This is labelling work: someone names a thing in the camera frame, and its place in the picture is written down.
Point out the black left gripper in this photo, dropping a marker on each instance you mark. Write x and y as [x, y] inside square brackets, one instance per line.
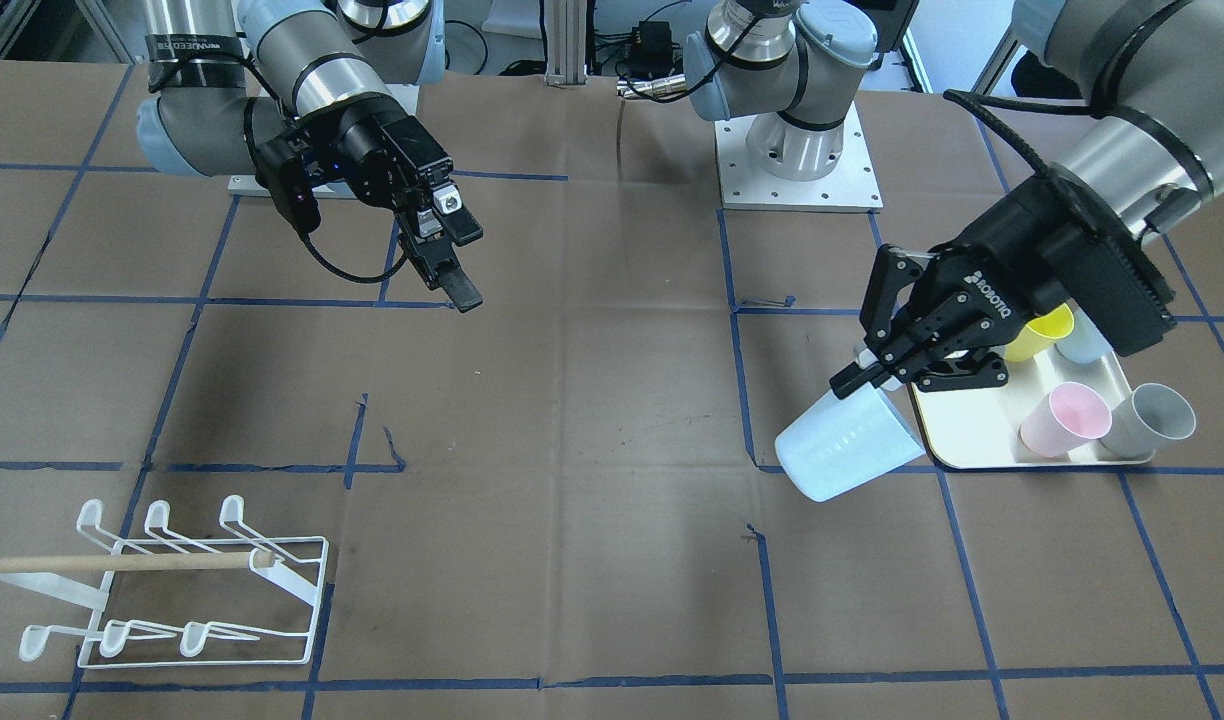
[994, 272]

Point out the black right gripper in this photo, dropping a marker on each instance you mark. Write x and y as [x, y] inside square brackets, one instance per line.
[357, 140]

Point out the light blue plastic cup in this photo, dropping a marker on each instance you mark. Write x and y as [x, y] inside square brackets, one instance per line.
[839, 444]

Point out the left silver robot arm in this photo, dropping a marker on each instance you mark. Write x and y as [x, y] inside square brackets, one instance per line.
[1143, 151]

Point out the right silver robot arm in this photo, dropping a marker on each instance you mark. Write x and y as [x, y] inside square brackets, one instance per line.
[297, 94]

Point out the yellow plastic cup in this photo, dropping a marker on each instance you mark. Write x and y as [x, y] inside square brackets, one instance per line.
[1039, 334]

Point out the pink plastic cup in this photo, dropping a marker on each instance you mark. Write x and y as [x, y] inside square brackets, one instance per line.
[1068, 417]

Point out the pale blue plastic cup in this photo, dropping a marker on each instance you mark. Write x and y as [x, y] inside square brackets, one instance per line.
[1085, 345]

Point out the grey plastic cup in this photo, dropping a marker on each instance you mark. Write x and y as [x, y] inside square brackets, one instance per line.
[1152, 416]

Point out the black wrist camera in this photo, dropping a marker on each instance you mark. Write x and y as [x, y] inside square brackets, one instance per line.
[282, 172]

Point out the white wire cup rack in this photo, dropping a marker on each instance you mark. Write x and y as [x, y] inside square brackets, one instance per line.
[164, 599]

